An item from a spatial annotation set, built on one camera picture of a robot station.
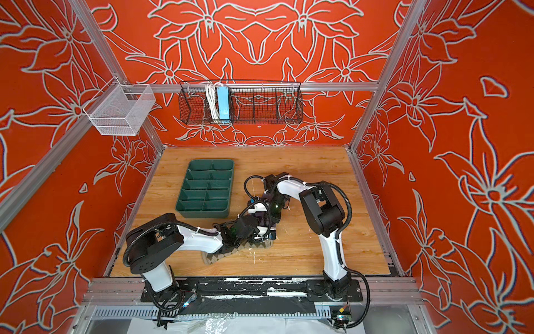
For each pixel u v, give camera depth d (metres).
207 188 0.94
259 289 0.74
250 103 0.98
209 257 0.80
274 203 0.81
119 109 0.92
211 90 0.88
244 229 0.67
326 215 0.54
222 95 0.90
